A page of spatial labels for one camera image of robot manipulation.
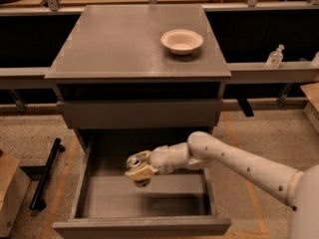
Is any brown cardboard box left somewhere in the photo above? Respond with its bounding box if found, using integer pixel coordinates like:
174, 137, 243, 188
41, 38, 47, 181
0, 152, 31, 238

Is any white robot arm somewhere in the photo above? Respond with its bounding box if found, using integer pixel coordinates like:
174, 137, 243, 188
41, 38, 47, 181
126, 131, 319, 239

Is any cardboard box right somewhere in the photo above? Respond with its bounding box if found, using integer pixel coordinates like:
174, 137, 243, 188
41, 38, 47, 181
301, 82, 319, 133

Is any black metal bar stand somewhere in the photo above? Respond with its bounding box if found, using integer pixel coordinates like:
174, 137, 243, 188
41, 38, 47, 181
29, 138, 65, 211

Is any clear sanitizer pump bottle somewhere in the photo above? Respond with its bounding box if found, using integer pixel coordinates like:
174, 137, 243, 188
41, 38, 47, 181
266, 44, 285, 69

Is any silver green soda can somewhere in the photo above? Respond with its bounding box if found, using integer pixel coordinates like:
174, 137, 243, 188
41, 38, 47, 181
125, 153, 154, 187

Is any closed grey top drawer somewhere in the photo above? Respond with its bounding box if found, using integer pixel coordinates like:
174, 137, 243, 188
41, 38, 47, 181
57, 99, 222, 129

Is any open grey middle drawer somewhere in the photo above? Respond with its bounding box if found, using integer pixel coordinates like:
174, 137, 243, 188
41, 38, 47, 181
53, 128, 231, 239

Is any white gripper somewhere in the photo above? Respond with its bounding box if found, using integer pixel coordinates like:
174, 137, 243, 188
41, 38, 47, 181
125, 142, 190, 182

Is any white paper bowl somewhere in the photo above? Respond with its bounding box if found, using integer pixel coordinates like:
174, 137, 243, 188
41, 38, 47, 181
160, 29, 203, 56

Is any grey drawer cabinet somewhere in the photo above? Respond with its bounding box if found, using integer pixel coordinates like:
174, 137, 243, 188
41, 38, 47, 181
46, 5, 231, 146

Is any grey metal rail frame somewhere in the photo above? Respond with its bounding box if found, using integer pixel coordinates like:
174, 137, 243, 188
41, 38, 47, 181
0, 4, 318, 103

